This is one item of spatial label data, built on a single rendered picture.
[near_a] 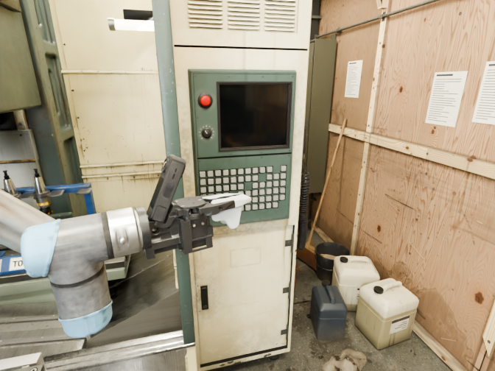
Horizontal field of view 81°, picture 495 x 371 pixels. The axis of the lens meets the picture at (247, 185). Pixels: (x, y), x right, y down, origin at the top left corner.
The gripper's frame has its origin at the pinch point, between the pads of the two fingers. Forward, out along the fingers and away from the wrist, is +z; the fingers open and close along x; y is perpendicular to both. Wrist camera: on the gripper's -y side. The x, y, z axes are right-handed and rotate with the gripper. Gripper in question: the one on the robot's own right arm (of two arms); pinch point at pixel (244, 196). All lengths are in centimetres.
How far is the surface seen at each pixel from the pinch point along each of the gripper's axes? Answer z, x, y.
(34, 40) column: -43, -153, -64
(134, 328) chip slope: -21, -69, 67
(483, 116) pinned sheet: 154, -29, -9
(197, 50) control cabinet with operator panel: 17, -67, -43
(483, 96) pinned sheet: 155, -30, -19
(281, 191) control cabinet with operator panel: 52, -63, 19
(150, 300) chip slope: -13, -70, 57
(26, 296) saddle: -59, -99, 54
